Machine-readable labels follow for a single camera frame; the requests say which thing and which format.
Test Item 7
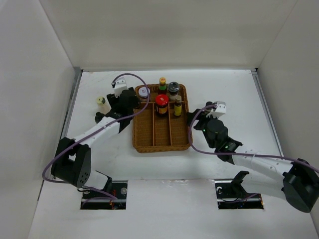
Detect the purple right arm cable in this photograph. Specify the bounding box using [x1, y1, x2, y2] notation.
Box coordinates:
[187, 104, 319, 204]

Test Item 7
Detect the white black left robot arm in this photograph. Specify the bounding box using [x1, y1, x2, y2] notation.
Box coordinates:
[50, 87, 140, 199]

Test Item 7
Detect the black-top spice grinder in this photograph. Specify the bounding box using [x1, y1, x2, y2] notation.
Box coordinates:
[94, 112, 105, 123]

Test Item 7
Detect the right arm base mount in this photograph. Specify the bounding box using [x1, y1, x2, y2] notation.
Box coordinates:
[215, 171, 264, 210]

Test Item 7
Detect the white-lid brown sauce jar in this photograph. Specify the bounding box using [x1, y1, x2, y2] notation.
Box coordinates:
[138, 87, 150, 102]

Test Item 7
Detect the black-cap pepper grinder jar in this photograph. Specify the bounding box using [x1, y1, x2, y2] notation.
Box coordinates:
[167, 82, 180, 101]

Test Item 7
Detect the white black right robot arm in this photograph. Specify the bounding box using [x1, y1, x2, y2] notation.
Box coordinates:
[186, 102, 319, 213]

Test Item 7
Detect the green-label red sauce bottle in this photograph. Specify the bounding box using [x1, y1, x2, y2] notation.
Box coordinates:
[158, 77, 167, 95]

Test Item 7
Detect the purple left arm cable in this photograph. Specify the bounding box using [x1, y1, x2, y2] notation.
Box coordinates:
[41, 73, 151, 207]

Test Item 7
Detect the red-lid dark sauce jar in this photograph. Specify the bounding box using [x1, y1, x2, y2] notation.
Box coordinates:
[155, 94, 169, 116]

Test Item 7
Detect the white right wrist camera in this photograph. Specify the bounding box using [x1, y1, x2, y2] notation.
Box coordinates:
[205, 101, 226, 119]

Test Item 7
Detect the brown wicker divided basket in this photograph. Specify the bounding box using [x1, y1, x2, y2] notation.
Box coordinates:
[133, 84, 190, 153]

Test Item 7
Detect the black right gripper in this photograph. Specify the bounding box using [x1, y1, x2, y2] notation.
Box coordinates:
[186, 109, 220, 148]

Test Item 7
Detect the yellow-lid spice shaker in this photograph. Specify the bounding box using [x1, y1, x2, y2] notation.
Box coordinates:
[96, 96, 110, 114]

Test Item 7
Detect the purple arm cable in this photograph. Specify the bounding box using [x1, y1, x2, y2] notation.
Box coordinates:
[41, 73, 151, 207]
[187, 104, 319, 204]

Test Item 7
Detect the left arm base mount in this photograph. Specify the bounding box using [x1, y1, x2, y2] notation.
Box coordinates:
[78, 171, 128, 210]

